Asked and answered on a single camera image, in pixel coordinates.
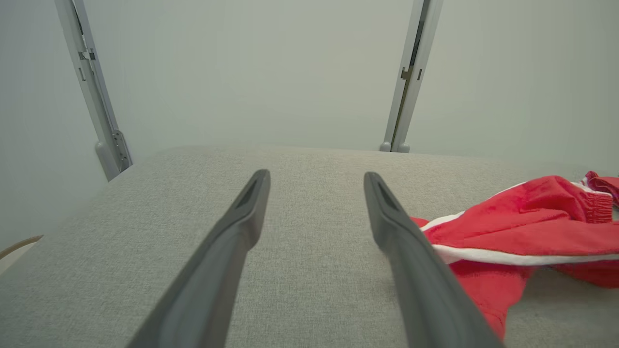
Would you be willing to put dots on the red shorts with white stripe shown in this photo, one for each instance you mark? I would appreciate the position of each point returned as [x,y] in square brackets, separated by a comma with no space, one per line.
[508,227]

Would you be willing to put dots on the tan rimmed white basket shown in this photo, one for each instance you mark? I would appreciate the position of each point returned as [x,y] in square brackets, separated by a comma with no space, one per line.
[12,256]

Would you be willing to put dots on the red white jersey shirt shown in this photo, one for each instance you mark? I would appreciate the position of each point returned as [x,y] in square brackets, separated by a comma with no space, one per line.
[604,184]

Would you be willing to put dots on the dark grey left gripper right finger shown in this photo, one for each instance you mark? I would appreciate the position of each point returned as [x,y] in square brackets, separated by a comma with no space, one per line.
[425,299]

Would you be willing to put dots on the grey partition corner post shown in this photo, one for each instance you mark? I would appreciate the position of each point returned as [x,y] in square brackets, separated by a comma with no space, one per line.
[109,154]

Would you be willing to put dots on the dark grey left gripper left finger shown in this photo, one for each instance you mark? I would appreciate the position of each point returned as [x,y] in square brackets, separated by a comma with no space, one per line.
[208,295]

